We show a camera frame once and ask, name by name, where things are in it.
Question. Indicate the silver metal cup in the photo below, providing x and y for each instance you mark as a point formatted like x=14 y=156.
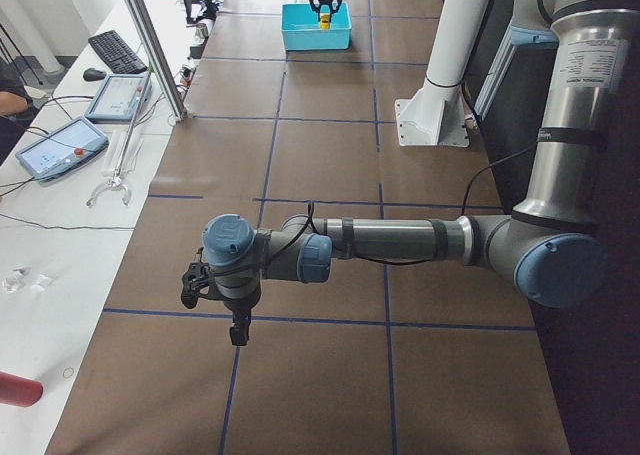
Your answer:
x=201 y=31

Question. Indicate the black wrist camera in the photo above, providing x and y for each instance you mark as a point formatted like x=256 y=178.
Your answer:
x=195 y=284

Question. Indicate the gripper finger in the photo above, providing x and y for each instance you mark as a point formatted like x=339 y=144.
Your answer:
x=315 y=6
x=334 y=6

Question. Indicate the person in black shirt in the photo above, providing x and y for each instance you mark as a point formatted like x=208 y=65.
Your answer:
x=17 y=109

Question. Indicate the far teach pendant tablet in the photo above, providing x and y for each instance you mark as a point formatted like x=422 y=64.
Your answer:
x=117 y=98

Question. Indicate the black computer mouse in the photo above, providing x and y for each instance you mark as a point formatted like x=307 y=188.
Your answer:
x=94 y=74

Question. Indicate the crumpled clear plastic wrap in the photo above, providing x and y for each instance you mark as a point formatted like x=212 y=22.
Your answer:
x=21 y=279

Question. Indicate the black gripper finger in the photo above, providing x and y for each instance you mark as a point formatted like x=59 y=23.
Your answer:
x=244 y=328
x=236 y=330

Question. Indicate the aluminium frame post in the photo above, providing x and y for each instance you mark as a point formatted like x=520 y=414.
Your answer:
x=157 y=58

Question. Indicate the near teach pendant tablet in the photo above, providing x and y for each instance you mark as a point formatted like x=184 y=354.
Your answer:
x=63 y=151

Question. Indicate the yellow beetle toy car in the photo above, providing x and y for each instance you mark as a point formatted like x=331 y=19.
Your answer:
x=324 y=21

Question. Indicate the black keyboard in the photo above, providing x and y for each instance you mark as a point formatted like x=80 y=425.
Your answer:
x=116 y=53

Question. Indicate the red cylinder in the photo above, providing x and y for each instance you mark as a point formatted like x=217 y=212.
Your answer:
x=19 y=391

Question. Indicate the teach pendant tablet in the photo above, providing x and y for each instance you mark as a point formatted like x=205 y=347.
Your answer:
x=117 y=98
x=63 y=151

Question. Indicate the teal plastic bin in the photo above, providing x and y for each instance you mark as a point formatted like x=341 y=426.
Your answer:
x=301 y=30

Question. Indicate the grey reacher grabber tool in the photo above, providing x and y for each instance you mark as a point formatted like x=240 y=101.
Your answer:
x=114 y=166

